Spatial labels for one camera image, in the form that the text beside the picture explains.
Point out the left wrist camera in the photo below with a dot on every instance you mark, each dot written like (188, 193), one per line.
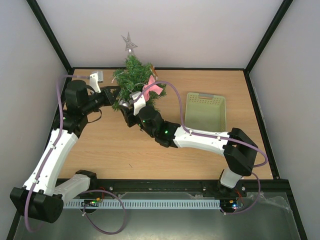
(95, 78)

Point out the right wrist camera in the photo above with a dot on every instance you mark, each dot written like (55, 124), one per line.
(137, 100)

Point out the green perforated plastic basket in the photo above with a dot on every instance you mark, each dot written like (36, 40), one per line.
(205, 112)

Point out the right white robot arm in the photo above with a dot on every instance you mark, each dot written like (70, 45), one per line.
(235, 146)

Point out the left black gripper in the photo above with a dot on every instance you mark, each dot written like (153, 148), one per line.
(110, 99)

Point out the black aluminium front rail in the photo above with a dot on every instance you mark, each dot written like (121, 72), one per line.
(208, 187)

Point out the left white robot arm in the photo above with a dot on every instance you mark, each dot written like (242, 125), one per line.
(40, 198)

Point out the silver star ornament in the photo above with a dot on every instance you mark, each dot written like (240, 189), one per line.
(129, 45)

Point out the pink fabric bow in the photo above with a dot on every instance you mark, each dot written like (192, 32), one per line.
(151, 86)

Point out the silver glitter ball ornament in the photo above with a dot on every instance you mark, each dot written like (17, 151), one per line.
(124, 103)

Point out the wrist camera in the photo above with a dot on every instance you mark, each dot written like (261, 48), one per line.
(137, 100)
(95, 78)

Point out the white slotted cable duct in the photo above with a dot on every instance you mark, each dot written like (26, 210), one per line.
(146, 204)

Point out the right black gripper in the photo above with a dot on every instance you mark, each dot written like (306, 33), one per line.
(127, 116)

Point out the small green christmas tree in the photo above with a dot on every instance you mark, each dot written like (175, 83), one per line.
(132, 63)

